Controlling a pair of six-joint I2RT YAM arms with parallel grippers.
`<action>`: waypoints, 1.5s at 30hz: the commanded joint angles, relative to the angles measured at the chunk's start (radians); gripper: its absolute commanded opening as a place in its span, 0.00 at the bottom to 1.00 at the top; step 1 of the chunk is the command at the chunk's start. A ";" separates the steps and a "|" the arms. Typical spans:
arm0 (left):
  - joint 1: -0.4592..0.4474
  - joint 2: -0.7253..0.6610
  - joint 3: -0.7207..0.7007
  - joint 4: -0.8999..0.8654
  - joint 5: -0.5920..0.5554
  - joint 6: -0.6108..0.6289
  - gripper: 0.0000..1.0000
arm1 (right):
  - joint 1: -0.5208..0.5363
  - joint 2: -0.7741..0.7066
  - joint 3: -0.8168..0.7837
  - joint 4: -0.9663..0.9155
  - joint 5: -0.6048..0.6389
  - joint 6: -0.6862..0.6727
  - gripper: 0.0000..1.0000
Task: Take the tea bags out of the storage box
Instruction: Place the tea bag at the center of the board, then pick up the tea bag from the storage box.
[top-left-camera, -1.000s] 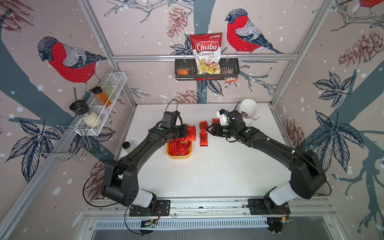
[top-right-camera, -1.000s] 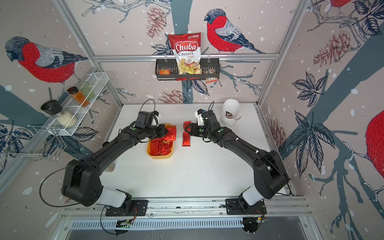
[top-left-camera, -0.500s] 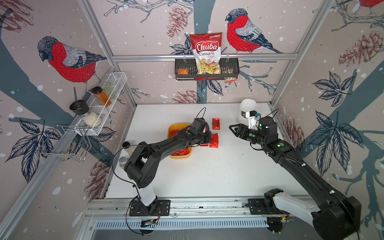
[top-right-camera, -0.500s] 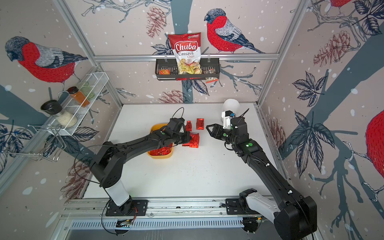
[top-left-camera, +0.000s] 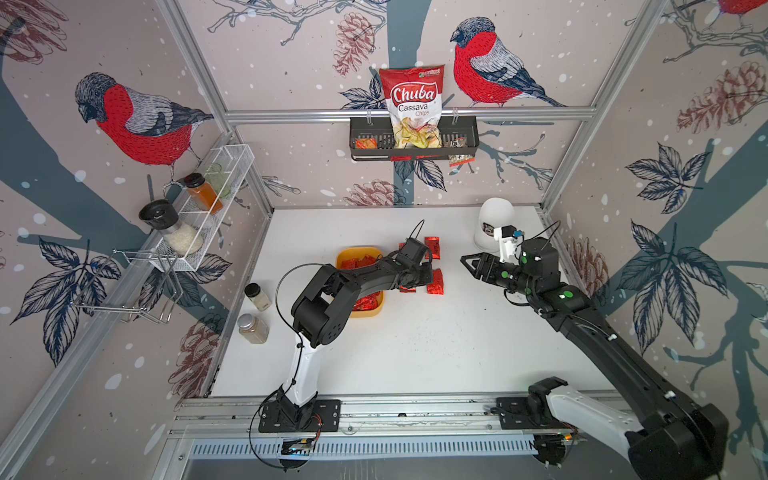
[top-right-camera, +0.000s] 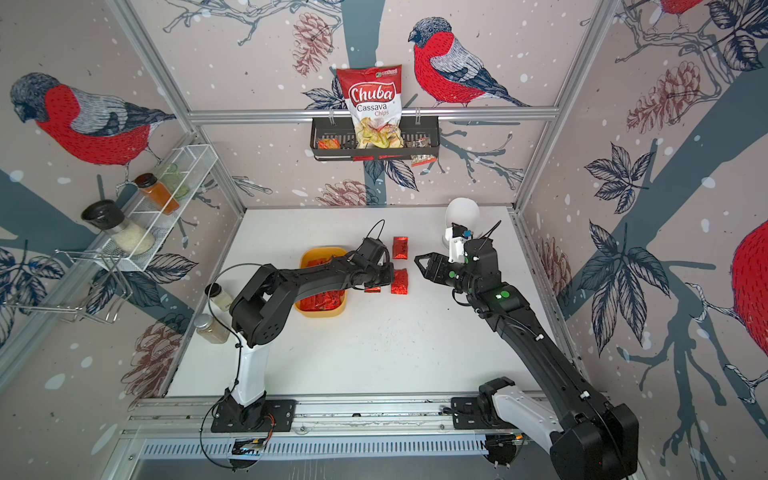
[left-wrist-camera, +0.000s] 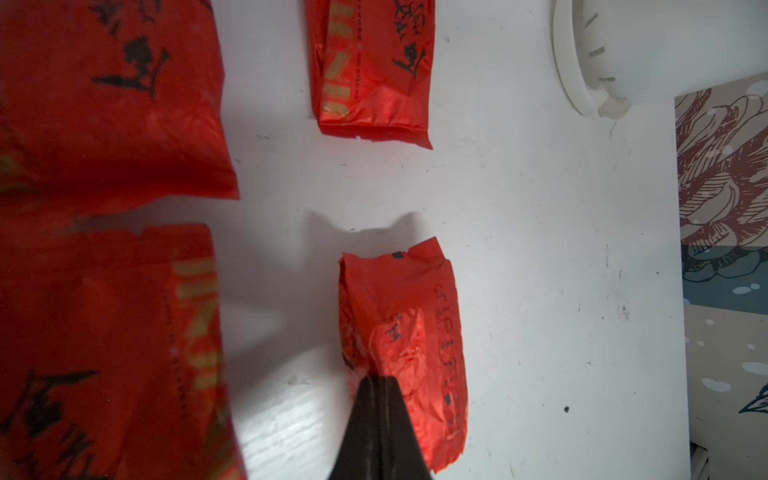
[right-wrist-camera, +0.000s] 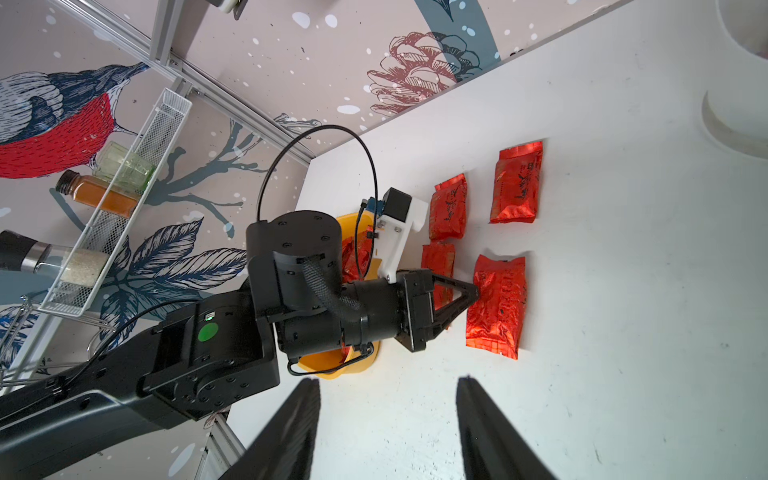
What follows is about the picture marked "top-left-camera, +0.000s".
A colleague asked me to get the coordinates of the pile of red tea bags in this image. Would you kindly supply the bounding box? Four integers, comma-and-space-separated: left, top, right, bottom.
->
340, 255, 383, 312

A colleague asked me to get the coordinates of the aluminium horizontal frame bar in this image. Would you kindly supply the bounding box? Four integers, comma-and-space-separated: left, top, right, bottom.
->
224, 106, 598, 125

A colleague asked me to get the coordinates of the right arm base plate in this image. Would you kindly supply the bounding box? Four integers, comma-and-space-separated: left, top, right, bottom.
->
490, 397, 577, 433

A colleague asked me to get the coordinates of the green item on shelf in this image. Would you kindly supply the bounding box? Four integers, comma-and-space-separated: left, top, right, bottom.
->
204, 162, 231, 199

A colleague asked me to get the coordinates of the white wire wall shelf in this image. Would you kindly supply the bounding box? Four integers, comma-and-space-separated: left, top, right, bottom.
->
140, 144, 254, 272

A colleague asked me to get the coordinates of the yellow storage box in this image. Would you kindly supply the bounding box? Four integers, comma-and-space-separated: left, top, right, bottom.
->
335, 246, 385, 319

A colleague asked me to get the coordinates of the orange spice bottle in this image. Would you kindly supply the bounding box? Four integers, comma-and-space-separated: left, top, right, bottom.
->
182, 172, 223, 214

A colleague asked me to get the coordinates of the white mug with logo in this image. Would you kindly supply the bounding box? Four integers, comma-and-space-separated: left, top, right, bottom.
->
473, 198, 515, 253

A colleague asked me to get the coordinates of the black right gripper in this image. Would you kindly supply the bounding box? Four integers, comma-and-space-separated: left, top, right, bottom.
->
459, 253, 538, 299

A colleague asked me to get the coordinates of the chrome wire rack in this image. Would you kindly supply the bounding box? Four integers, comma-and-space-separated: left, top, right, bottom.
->
69, 249, 184, 325

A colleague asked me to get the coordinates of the Chuba cassava chips bag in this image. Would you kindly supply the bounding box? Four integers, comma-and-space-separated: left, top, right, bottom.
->
379, 65, 444, 148

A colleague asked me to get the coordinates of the black wire wall basket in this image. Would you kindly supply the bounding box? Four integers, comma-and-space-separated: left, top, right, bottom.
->
349, 116, 479, 161

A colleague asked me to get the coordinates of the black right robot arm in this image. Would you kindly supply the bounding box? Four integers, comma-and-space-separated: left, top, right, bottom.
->
461, 237, 728, 479

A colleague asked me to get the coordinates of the small glass jar black lid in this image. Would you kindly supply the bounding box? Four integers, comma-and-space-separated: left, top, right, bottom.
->
244, 282, 272, 312

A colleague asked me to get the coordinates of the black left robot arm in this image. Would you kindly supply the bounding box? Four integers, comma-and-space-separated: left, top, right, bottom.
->
264, 237, 433, 431

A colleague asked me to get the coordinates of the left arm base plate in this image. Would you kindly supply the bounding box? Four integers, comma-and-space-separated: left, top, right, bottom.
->
258, 399, 341, 433

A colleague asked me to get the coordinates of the black lid rice jar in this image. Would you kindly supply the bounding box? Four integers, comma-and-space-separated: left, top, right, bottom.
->
138, 199, 204, 257

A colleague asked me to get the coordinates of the small glass jar silver lid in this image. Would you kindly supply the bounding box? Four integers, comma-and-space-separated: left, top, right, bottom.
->
237, 313, 270, 345

